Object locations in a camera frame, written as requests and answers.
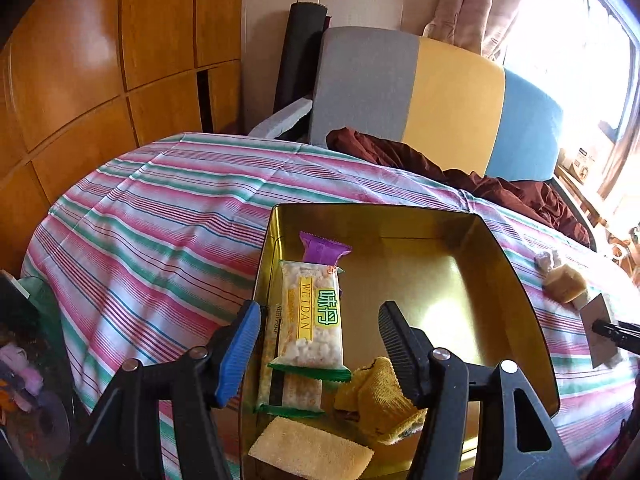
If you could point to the colourful cloth pile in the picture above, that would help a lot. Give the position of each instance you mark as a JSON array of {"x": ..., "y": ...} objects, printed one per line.
[{"x": 20, "y": 365}]

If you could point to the yellow knitted cloth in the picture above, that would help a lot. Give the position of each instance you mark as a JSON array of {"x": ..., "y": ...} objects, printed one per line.
[{"x": 380, "y": 400}]

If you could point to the gold metal tin box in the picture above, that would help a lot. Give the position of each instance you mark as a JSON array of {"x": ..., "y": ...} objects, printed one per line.
[{"x": 440, "y": 280}]

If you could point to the yellow sponge block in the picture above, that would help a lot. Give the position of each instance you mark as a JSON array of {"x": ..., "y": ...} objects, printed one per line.
[{"x": 310, "y": 452}]

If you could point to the grey yellow blue chair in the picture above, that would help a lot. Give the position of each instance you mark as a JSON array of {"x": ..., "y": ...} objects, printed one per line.
[{"x": 365, "y": 85}]

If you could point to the wooden wardrobe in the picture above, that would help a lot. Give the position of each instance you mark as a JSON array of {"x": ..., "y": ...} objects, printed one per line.
[{"x": 65, "y": 60}]

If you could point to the white cotton ball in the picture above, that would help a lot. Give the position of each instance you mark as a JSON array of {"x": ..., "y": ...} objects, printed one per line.
[{"x": 547, "y": 260}]

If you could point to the maroon cloth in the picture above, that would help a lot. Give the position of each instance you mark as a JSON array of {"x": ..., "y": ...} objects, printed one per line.
[{"x": 500, "y": 190}]

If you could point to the yellow label rice puff packet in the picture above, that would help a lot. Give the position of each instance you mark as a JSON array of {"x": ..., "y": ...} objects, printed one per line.
[{"x": 310, "y": 320}]

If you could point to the wooden side table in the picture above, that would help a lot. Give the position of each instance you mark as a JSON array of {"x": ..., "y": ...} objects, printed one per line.
[{"x": 580, "y": 200}]

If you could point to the tan sponge block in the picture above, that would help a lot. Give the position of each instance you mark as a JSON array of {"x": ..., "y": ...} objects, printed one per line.
[{"x": 562, "y": 285}]

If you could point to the window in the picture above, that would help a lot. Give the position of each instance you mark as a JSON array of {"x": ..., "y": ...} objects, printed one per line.
[{"x": 565, "y": 35}]

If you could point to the striped pink green cloth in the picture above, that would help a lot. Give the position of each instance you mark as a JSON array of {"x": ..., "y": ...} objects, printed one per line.
[{"x": 175, "y": 220}]

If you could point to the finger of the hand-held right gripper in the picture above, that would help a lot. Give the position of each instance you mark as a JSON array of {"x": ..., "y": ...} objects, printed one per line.
[{"x": 617, "y": 332}]

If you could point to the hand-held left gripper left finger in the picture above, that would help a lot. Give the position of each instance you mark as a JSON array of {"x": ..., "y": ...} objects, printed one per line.
[{"x": 240, "y": 355}]

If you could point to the purple snack packet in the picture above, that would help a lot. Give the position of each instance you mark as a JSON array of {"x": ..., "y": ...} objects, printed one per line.
[{"x": 322, "y": 250}]

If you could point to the person's dark red clothing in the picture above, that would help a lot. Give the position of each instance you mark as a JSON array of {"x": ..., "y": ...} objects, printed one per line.
[{"x": 620, "y": 450}]

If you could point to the white cardboard box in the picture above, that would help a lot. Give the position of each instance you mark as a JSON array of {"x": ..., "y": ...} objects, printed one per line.
[{"x": 597, "y": 310}]

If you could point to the beige patterned curtain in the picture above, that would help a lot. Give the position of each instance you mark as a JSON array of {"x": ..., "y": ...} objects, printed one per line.
[
  {"x": 622, "y": 160},
  {"x": 475, "y": 5}
]

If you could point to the black rolled mat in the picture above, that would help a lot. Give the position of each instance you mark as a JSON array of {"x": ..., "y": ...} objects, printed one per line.
[{"x": 300, "y": 55}]

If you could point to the dark label snack bar packet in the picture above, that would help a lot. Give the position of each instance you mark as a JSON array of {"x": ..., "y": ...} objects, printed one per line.
[{"x": 300, "y": 395}]

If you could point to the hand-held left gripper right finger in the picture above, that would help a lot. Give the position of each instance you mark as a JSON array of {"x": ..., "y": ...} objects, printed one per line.
[{"x": 400, "y": 355}]

